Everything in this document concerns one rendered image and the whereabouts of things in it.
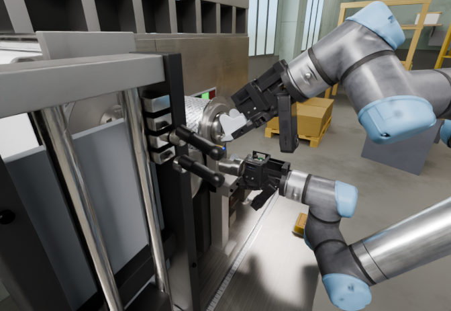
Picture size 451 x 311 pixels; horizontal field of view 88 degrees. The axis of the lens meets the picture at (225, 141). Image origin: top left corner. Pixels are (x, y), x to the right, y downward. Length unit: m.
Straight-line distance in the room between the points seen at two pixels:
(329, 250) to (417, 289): 1.55
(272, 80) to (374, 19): 0.17
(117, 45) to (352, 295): 0.54
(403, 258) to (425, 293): 1.57
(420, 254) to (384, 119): 0.28
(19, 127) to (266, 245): 0.63
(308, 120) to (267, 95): 2.96
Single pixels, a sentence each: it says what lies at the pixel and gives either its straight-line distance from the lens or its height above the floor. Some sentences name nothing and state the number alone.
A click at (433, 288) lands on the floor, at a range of 2.17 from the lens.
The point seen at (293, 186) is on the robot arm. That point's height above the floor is 1.13.
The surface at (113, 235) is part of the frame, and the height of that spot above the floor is 1.28.
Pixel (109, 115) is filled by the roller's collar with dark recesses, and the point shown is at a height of 1.36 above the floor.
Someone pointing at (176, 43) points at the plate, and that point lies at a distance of 0.93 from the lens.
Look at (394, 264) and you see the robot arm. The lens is 0.55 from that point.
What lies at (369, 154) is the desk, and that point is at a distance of 3.47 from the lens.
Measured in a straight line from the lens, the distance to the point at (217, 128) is 0.53.
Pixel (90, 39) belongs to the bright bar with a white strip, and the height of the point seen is 1.45.
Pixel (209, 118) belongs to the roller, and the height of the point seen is 1.29.
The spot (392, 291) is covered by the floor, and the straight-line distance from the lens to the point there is 2.01.
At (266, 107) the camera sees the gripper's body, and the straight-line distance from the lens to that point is 0.44.
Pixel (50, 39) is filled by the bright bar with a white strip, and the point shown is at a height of 1.45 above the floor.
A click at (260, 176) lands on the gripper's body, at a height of 1.13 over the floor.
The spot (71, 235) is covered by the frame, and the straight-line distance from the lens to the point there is 0.24.
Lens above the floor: 1.46
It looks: 25 degrees down
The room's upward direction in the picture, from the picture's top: straight up
